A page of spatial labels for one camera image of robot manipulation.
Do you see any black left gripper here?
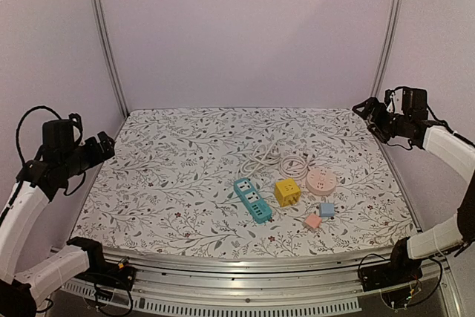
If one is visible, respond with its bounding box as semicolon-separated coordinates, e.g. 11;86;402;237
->
61;131;114;177

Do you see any blue USB charger plug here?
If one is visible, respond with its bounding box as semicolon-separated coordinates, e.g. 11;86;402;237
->
319;203;335;218

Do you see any pink USB charger plug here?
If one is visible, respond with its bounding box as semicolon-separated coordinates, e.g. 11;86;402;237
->
303;214;322;231

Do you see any teal power strip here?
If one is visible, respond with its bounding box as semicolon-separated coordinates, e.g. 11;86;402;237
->
233;177;272;224

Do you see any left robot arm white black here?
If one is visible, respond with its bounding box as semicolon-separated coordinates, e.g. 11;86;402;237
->
1;113;115;316

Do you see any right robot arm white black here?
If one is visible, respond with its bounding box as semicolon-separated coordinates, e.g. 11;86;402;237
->
352;86;474;284

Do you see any pink round power socket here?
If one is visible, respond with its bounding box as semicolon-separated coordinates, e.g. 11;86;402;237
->
305;167;337;196

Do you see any yellow cube socket adapter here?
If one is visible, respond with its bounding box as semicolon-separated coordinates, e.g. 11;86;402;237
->
274;178;301;207

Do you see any floral patterned table mat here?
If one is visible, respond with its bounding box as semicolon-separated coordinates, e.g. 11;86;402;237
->
73;108;417;259

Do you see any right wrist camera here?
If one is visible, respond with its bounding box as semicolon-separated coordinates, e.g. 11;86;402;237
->
384;86;429;120

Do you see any pink coiled power cable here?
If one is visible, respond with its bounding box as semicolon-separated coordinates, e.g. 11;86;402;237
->
278;152;315;180

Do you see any white coiled power cable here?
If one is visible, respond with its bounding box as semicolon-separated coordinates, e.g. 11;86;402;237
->
237;141;282;180

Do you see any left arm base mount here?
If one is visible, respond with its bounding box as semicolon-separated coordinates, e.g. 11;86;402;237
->
66;237;137;292

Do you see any right aluminium frame post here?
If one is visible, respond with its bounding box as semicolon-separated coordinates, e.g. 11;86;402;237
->
370;0;403;97

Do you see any aluminium frame post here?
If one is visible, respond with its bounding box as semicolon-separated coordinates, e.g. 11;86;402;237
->
370;0;403;97
91;0;130;119

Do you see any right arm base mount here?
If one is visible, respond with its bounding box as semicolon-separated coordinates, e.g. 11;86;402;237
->
357;238;422;292

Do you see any aluminium front rail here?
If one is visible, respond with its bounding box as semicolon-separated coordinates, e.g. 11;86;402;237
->
48;249;464;316

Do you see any left aluminium frame post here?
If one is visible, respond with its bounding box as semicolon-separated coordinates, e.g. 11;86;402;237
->
91;0;130;119

